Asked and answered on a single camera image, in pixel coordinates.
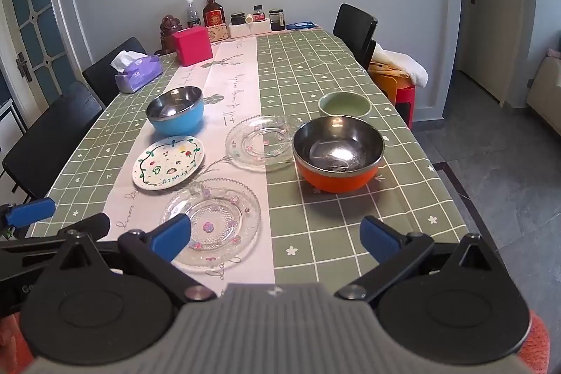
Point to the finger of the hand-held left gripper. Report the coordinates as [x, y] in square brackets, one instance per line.
[94, 225]
[31, 211]

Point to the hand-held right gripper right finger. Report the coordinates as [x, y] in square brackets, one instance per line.
[379, 240]

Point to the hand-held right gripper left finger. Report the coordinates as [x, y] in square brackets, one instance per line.
[172, 237]

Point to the glass plate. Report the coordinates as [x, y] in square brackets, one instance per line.
[258, 146]
[219, 220]

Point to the white painted plate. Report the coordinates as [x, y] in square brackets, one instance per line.
[168, 163]

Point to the orange steel bowl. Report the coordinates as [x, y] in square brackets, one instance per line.
[333, 181]

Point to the blue steel bowl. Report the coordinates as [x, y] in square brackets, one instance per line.
[184, 124]

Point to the green ceramic bowl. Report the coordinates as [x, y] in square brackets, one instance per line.
[344, 104]

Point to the black chair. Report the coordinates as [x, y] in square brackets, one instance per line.
[114, 67]
[353, 28]
[48, 137]

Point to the red stool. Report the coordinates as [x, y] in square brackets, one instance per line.
[404, 102]

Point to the white printed table runner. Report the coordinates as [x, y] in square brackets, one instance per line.
[236, 93]

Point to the orange stool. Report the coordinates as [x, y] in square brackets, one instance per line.
[381, 82]

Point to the purple tissue pack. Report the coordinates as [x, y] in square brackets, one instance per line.
[140, 72]

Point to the white cloth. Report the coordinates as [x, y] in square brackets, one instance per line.
[405, 65]

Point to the pink box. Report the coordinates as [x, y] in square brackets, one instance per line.
[193, 47]

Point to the glass pane door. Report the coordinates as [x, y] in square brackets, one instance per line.
[30, 6]

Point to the beige wooden radio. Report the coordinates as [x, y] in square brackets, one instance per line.
[218, 33]

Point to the brown glass bottles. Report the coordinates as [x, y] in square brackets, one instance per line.
[168, 28]

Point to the white container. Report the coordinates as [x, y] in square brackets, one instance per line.
[245, 31]

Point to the clear water bottle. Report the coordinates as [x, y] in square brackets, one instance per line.
[192, 17]

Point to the beige sofa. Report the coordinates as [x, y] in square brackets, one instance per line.
[545, 89]

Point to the dark glass jar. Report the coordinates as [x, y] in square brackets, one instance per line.
[237, 19]

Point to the amber liquor bottle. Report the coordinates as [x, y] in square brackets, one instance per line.
[213, 12]

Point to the blue packet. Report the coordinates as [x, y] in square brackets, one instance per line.
[300, 25]

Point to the small dark bottle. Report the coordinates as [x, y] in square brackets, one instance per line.
[258, 12]

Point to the tall glass jar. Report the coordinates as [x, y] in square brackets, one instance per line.
[276, 20]

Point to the grey door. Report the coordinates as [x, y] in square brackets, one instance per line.
[491, 14]

